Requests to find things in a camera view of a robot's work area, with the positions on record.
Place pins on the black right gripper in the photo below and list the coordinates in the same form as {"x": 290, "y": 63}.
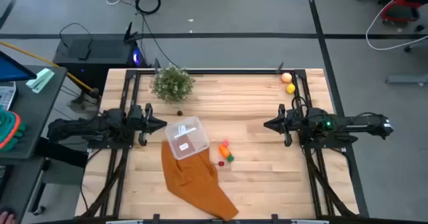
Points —
{"x": 283, "y": 123}

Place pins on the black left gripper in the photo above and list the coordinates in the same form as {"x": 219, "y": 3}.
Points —
{"x": 148, "y": 117}

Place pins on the yellow toy lemon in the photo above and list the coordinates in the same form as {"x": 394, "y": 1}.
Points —
{"x": 291, "y": 88}

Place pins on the toy peach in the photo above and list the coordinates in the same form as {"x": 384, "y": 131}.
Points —
{"x": 286, "y": 77}

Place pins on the pink toy raspberry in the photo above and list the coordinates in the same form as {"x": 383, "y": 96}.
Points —
{"x": 225, "y": 143}

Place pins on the orange toy carrot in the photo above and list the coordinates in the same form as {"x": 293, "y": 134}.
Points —
{"x": 224, "y": 151}

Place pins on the small red toy cherry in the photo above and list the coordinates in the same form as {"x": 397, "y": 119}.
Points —
{"x": 221, "y": 163}

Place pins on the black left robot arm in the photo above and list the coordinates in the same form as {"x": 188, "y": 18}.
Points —
{"x": 83, "y": 127}

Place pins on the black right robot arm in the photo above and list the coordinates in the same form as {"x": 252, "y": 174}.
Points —
{"x": 361, "y": 125}

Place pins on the clear plastic tupperware container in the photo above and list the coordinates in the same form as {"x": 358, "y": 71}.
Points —
{"x": 194, "y": 133}

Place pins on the green potted plant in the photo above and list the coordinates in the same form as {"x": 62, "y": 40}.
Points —
{"x": 173, "y": 83}

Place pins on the orange brown cloth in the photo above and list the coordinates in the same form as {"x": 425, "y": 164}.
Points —
{"x": 194, "y": 184}

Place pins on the black wifi antenna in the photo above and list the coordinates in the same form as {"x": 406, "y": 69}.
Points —
{"x": 128, "y": 36}

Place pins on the black computer tower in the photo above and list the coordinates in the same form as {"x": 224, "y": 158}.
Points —
{"x": 100, "y": 50}

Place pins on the dark grey side desk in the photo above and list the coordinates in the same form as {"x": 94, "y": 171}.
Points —
{"x": 36, "y": 117}

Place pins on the mint green stapler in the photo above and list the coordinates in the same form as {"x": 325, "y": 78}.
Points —
{"x": 40, "y": 80}

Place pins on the grey table foot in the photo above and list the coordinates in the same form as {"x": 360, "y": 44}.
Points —
{"x": 408, "y": 79}

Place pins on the yellow pole with base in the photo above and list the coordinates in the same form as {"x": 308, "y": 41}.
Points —
{"x": 33, "y": 55}

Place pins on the teal and orange object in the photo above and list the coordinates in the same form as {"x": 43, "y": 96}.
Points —
{"x": 8, "y": 127}

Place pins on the grey calculator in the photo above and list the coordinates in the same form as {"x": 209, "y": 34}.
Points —
{"x": 6, "y": 95}

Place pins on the computer monitor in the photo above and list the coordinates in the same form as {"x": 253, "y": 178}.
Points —
{"x": 10, "y": 70}

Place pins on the person's hand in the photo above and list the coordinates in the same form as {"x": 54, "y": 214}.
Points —
{"x": 6, "y": 218}

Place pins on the black metal table frame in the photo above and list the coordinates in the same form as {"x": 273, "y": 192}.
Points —
{"x": 234, "y": 72}

